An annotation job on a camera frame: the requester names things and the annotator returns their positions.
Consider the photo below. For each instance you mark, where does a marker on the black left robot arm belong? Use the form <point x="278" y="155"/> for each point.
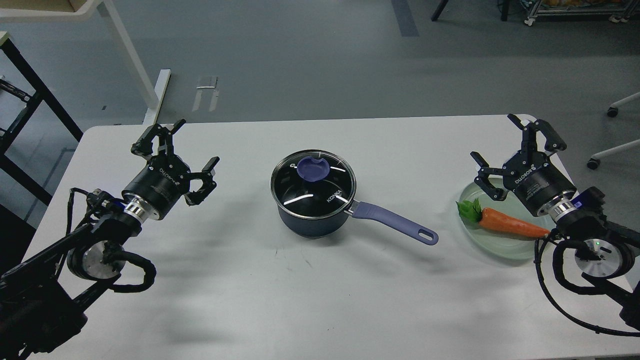
<point x="44" y="299"/>

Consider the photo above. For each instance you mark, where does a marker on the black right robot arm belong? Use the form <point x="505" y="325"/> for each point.
<point x="589" y="250"/>

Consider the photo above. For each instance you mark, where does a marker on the metal wire cart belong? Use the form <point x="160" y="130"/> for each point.
<point x="615" y="11"/>

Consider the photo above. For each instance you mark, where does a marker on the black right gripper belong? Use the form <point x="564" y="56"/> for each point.
<point x="529" y="174"/>

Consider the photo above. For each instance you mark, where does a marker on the black metal rack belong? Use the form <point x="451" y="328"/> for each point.
<point x="42" y="95"/>

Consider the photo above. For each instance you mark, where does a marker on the dark blue saucepan purple handle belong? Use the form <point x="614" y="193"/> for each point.
<point x="317" y="228"/>

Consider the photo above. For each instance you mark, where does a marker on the translucent green plate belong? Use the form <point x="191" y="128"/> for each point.
<point x="502" y="244"/>

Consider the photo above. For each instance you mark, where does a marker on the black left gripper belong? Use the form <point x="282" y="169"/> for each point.
<point x="156" y="183"/>

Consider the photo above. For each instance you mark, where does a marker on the glass pot lid purple knob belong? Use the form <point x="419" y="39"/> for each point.
<point x="313" y="184"/>

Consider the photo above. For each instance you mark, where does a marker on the orange toy carrot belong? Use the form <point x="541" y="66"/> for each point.
<point x="494" y="220"/>

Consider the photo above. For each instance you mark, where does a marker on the white desk frame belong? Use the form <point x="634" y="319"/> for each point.
<point x="41" y="11"/>

